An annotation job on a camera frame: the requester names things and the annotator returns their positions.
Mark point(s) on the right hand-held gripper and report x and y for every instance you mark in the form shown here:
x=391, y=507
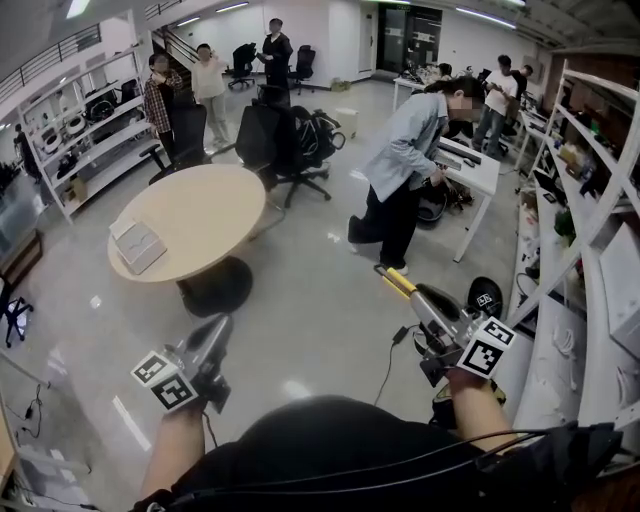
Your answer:
x=482, y=357

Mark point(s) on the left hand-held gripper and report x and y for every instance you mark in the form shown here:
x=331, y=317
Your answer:
x=165, y=385

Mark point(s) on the person's right forearm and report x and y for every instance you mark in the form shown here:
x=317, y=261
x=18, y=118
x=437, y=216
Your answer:
x=475, y=410

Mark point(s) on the person's left forearm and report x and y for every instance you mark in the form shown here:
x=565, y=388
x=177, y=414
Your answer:
x=170, y=450

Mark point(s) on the black round device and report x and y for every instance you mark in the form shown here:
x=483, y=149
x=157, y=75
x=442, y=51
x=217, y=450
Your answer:
x=482, y=295

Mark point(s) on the black round basket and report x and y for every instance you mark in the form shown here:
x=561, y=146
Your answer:
x=432, y=207

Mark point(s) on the grey plastic box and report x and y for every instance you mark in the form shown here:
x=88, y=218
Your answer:
x=142, y=252

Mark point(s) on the round beige table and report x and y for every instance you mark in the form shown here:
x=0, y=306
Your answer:
x=200, y=215

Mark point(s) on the white metal shelving rack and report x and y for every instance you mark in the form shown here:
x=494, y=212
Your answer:
x=107, y=172
x=560, y=340

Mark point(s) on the white rectangular desk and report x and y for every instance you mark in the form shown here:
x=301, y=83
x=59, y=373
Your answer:
x=480, y=175
x=402, y=82

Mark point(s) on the green potted plant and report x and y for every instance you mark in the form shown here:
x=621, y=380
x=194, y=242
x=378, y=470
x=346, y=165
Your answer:
x=565, y=227

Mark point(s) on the person's black clothing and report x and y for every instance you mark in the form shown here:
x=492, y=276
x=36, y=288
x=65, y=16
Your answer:
x=325, y=450

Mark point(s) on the black laptop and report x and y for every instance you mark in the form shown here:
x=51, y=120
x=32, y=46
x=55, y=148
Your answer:
x=547, y=185

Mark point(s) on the black office chair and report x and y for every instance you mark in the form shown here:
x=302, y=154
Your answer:
x=245, y=57
x=305, y=60
x=257, y=135
x=300, y=175
x=190, y=130

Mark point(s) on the office chair with blue base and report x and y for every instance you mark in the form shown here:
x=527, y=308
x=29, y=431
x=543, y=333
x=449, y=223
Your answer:
x=15, y=312

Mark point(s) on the white plastic bin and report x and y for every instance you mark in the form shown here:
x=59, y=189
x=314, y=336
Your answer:
x=347, y=122

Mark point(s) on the brown cardboard box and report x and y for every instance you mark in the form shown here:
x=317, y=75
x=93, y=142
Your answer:
x=75, y=189

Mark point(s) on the brown wooden cabinet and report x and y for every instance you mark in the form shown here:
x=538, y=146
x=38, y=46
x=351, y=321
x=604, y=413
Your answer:
x=22, y=257

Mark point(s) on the black white backpack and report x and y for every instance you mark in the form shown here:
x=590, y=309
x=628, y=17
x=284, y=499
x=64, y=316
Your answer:
x=312, y=135

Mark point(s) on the black double door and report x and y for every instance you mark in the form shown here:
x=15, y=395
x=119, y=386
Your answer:
x=400, y=45

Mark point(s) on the dark staircase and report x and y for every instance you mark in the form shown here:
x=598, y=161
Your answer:
x=175, y=50

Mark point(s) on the ceiling tube light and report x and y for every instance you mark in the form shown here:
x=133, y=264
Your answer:
x=188, y=21
x=485, y=17
x=232, y=7

